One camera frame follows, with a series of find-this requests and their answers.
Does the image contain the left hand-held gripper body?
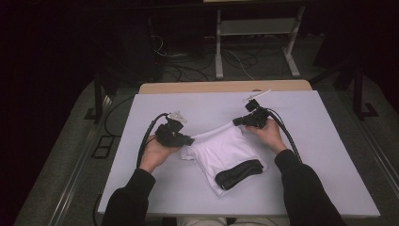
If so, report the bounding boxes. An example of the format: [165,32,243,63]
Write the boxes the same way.
[154,109,188,148]

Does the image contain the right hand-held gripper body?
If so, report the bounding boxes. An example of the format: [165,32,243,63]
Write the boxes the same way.
[242,89,272,129]

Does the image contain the person's right hand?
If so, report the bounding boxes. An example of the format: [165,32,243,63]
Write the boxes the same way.
[245,119,288,155]

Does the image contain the person's left hand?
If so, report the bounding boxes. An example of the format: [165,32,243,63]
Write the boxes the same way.
[138,135,183,174]

